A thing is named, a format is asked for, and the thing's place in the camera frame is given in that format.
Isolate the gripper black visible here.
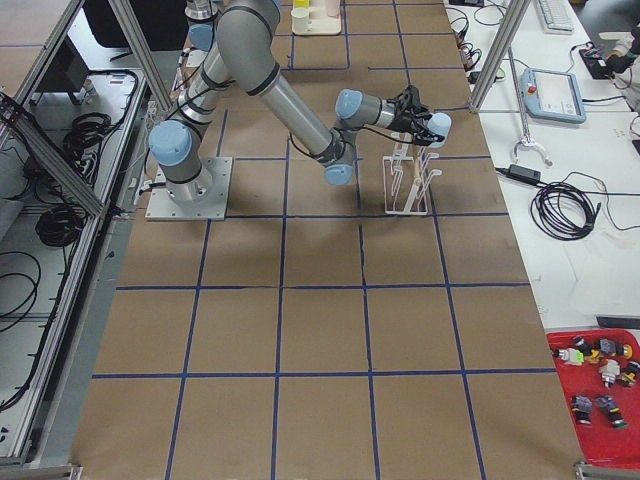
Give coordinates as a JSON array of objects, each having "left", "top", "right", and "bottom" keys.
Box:
[{"left": 389, "top": 85, "right": 431, "bottom": 136}]

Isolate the light blue ikea cup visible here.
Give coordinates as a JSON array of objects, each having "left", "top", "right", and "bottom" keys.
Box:
[{"left": 427, "top": 112, "right": 452, "bottom": 149}]

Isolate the cream white cup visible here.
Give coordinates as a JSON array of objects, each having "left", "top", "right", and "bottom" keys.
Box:
[{"left": 291, "top": 7, "right": 310, "bottom": 35}]

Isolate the pink cup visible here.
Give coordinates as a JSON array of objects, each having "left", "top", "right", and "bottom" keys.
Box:
[{"left": 325, "top": 0, "right": 341, "bottom": 18}]

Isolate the black power adapter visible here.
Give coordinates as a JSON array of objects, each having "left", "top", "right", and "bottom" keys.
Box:
[{"left": 506, "top": 164, "right": 541, "bottom": 186}]

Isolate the cream serving tray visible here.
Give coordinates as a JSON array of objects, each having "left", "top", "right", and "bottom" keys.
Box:
[{"left": 292, "top": 0, "right": 342, "bottom": 36}]

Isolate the blue teach pendant tablet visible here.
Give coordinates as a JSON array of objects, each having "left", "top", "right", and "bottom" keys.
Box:
[{"left": 520, "top": 68, "right": 586, "bottom": 124}]

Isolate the white keyboard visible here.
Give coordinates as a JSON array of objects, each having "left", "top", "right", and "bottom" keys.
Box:
[{"left": 533, "top": 0, "right": 574, "bottom": 35}]

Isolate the brown paper table mat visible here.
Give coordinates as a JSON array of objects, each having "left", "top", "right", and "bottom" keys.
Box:
[{"left": 71, "top": 1, "right": 581, "bottom": 479}]

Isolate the red tray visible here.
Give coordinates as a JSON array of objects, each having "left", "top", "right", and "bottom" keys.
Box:
[{"left": 547, "top": 329, "right": 639, "bottom": 470}]

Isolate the white wire cup rack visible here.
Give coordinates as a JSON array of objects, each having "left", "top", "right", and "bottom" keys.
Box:
[{"left": 382, "top": 133, "right": 442, "bottom": 216}]

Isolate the green handled reacher grabber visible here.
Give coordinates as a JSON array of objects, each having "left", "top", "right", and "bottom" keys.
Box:
[{"left": 507, "top": 48, "right": 553, "bottom": 167}]

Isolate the aluminium frame post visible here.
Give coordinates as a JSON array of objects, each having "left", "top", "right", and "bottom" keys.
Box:
[{"left": 469, "top": 0, "right": 530, "bottom": 113}]

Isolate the coiled black cable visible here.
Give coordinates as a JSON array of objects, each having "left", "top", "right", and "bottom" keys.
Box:
[{"left": 530, "top": 180, "right": 601, "bottom": 243}]

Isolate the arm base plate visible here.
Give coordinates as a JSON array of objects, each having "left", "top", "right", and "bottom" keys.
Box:
[{"left": 146, "top": 157, "right": 233, "bottom": 221}]

